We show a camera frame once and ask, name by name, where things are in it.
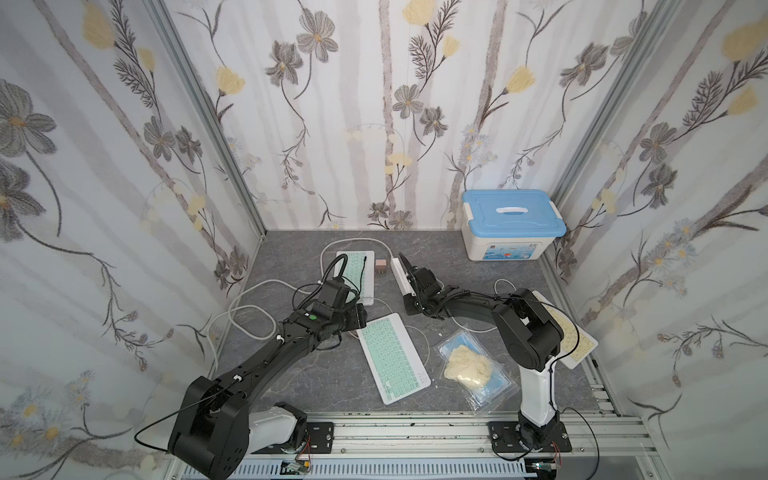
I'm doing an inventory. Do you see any white USB cable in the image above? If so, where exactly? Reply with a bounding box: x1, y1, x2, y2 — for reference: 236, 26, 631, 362
353, 296, 433, 368

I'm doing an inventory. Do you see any white power strip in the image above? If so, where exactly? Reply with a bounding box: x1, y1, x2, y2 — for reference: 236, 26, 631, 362
391, 258, 415, 296

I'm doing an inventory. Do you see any green keyboard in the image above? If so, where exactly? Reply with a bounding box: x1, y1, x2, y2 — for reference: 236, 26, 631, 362
336, 250, 375, 307
357, 313, 431, 405

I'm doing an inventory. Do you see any black USB cable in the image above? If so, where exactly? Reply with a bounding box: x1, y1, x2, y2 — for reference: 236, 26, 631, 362
290, 256, 368, 313

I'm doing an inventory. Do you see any yellow wireless keyboard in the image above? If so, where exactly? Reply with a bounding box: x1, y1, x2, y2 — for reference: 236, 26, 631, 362
533, 290, 599, 370

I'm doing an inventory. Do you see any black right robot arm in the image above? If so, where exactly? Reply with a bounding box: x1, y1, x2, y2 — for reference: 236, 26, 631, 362
392, 254, 571, 453

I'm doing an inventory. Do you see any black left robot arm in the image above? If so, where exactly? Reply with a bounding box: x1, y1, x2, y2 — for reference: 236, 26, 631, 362
167, 254, 367, 479

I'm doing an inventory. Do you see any blue lid storage box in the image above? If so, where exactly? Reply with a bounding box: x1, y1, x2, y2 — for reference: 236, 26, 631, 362
461, 189, 567, 261

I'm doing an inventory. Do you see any bag of gloves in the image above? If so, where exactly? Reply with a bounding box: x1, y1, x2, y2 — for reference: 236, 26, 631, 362
434, 328, 521, 414

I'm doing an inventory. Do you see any white power strip cord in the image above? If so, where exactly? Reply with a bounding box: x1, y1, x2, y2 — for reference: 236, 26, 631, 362
203, 235, 394, 373

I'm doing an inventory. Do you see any white ribbed cable duct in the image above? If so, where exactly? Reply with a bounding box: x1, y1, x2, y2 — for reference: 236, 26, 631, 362
231, 458, 535, 479

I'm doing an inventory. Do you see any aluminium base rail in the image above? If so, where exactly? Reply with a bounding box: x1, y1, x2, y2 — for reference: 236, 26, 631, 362
309, 411, 671, 479

